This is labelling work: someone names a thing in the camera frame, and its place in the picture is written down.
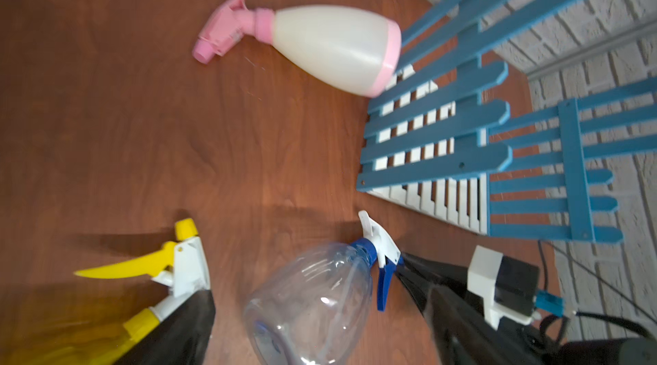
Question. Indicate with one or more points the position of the clear spray bottle blue nozzle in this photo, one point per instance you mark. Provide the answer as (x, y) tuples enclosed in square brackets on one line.
[(314, 310)]

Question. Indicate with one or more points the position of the yellow spray bottle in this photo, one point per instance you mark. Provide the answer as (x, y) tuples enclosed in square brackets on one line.
[(103, 312)]

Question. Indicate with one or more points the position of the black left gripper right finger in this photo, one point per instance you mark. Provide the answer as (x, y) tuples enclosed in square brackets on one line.
[(455, 316)]

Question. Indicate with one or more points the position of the blue and white slatted shelf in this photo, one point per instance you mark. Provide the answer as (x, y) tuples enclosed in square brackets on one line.
[(433, 144)]

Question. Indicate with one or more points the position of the white spray bottle pink nozzle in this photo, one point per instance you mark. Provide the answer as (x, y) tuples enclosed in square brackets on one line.
[(351, 49)]

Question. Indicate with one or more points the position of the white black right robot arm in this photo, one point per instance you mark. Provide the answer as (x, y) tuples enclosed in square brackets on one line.
[(633, 351)]

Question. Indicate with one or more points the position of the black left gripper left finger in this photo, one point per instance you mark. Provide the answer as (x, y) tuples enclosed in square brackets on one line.
[(183, 338)]

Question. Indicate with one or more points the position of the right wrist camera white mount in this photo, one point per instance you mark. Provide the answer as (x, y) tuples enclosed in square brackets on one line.
[(509, 289)]

